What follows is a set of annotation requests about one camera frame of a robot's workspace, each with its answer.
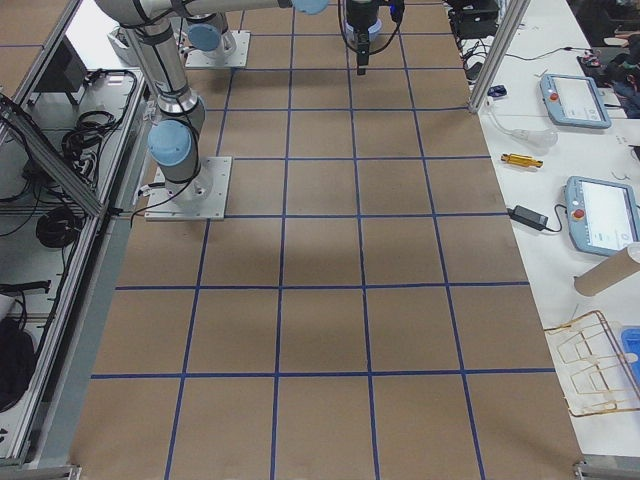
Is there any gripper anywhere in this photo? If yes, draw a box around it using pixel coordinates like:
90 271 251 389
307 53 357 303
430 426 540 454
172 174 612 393
346 0 380 76

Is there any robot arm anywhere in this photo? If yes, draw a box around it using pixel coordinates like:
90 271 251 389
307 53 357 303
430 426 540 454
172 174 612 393
97 1 329 207
186 13 237 58

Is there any clear light bulb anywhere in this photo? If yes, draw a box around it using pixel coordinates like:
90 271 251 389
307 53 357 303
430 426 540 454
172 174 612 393
509 128 559 151

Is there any far teach pendant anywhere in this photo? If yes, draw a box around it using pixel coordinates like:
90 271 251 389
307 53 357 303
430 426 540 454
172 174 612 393
539 74 611 129

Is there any teach pendant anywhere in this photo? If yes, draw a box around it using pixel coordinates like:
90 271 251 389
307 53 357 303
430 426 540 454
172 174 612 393
539 74 611 129
564 176 639 256

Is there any black power adapter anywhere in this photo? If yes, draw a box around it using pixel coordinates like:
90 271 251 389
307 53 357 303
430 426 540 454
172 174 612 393
507 205 548 231

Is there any near teach pendant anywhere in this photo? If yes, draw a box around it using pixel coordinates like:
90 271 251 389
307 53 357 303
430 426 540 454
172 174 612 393
564 176 639 256

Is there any cardboard tube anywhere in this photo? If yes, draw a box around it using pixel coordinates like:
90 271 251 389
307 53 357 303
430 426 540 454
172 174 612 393
574 242 639 296

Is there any blue plastic container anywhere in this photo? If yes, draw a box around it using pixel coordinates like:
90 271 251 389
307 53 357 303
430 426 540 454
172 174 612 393
620 327 640 382

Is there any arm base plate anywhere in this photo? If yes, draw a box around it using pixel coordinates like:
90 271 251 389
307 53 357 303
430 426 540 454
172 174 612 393
185 27 250 70
144 156 233 221

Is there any aluminium frame post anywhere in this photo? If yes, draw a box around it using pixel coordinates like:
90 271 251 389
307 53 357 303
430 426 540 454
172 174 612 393
468 0 530 114

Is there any gold wire rack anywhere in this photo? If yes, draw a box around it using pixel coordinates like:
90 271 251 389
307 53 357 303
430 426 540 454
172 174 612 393
544 310 639 418

